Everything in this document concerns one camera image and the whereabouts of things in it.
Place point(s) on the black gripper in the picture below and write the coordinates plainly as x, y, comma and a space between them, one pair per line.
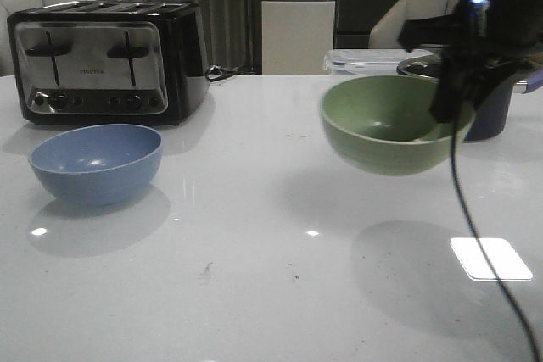
483, 43

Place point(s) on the green bowl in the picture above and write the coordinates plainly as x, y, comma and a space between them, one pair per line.
382, 124

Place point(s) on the blue bowl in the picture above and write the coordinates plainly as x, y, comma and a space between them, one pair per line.
98, 165

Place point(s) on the dark blue pot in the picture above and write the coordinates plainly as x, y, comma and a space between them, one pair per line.
491, 116

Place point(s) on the beige armchair right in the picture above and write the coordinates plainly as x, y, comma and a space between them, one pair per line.
385, 34

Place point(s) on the clear plastic storage container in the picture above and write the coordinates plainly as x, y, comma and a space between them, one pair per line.
367, 61

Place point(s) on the dark counter cabinet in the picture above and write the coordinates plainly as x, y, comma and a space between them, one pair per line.
354, 20

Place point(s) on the white cabinet column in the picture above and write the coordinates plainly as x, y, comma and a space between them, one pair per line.
296, 34

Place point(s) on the black chrome four-slot toaster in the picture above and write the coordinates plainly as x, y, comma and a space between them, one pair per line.
92, 62

